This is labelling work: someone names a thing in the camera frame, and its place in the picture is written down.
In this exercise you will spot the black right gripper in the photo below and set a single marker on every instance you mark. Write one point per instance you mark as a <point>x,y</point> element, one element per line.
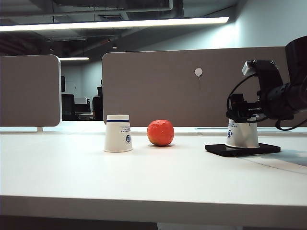
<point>278,100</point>

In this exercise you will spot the white paper cup blue band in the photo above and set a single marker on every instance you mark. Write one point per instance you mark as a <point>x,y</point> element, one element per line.
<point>242,135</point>
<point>117,136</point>

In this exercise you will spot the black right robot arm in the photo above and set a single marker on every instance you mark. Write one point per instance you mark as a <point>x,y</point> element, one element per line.
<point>298,72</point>

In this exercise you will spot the black smartphone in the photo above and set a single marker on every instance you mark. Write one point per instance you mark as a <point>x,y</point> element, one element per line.
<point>268,149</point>

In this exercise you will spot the wide brown desk divider panel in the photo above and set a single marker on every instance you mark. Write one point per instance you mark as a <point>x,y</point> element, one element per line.
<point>156,91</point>

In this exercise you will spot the long ceiling light strip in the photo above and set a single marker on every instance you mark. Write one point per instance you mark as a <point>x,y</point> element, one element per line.
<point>115,24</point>

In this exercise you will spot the dark office chair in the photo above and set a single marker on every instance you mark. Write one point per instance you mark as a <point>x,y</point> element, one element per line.
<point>67,107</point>

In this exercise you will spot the short ceiling light strip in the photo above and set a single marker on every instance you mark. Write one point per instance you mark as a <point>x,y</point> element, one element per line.
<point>74,58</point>

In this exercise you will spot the white divider foot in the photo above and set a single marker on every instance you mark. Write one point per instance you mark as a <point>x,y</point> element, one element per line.
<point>40,129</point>

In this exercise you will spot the narrow brown desk divider panel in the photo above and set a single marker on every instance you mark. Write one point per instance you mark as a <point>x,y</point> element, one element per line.
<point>28,91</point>

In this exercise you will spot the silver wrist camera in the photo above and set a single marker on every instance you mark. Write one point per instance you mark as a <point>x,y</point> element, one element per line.
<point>247,68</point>

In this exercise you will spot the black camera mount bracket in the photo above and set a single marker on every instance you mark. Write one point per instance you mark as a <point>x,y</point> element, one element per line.
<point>268,74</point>

